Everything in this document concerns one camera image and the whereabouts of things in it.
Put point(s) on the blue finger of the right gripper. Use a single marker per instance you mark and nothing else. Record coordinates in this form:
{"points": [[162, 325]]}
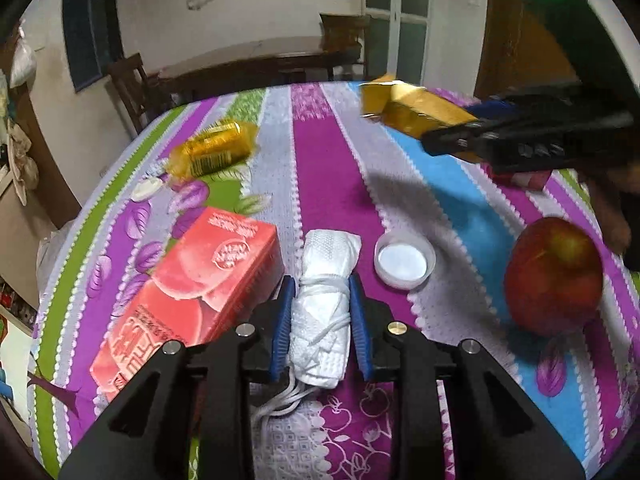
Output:
{"points": [[492, 109], [613, 136]]}

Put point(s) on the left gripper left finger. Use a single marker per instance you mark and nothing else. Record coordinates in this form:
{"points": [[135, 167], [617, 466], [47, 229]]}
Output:
{"points": [[281, 329]]}

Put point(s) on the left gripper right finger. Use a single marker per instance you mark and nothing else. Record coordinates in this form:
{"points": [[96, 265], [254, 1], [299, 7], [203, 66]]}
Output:
{"points": [[361, 335]]}

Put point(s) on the white mask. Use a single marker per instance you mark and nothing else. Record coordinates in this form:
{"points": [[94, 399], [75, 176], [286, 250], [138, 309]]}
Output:
{"points": [[320, 330]]}

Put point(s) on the yellow gold foil box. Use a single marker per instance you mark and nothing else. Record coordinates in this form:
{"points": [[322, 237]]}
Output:
{"points": [[407, 108]]}

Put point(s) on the person's right hand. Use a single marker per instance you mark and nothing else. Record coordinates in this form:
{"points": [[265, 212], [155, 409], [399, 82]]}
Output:
{"points": [[605, 188]]}

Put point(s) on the red and white carton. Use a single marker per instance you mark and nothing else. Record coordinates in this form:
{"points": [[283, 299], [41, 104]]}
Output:
{"points": [[530, 180]]}

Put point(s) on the white round lid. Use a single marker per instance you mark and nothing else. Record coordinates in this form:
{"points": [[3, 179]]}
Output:
{"points": [[403, 260]]}

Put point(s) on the brown wooden door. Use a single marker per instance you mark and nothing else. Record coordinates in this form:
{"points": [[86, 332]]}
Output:
{"points": [[518, 51]]}

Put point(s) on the large red tissue box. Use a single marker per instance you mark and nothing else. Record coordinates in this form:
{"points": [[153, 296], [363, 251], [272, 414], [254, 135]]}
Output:
{"points": [[221, 267]]}

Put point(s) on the colourful striped tablecloth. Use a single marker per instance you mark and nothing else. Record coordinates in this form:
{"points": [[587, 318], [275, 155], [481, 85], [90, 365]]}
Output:
{"points": [[319, 165]]}

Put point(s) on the red apple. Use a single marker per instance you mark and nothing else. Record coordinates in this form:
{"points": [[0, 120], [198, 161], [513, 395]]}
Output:
{"points": [[554, 279]]}

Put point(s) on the white glass double door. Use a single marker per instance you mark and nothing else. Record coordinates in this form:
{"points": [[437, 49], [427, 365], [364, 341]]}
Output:
{"points": [[396, 38]]}

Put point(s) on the right wooden chair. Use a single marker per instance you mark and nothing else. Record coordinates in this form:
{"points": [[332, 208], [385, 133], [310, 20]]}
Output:
{"points": [[348, 33]]}

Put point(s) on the wooden chair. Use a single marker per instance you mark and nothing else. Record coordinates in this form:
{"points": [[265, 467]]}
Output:
{"points": [[142, 95], [348, 33]]}

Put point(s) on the yellow snack packet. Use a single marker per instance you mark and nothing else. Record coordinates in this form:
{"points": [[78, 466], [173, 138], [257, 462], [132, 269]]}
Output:
{"points": [[217, 147]]}

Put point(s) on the dark round dining table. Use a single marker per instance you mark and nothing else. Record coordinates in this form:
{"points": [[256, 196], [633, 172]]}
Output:
{"points": [[253, 65]]}

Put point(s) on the left wooden chair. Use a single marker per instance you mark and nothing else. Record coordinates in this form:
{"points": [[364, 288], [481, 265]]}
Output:
{"points": [[142, 95]]}

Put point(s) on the dark window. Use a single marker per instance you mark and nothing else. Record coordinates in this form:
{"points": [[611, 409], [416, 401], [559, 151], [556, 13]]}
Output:
{"points": [[92, 39]]}

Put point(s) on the hanging white plastic bag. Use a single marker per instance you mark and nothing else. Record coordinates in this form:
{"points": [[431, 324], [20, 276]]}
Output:
{"points": [[24, 63]]}

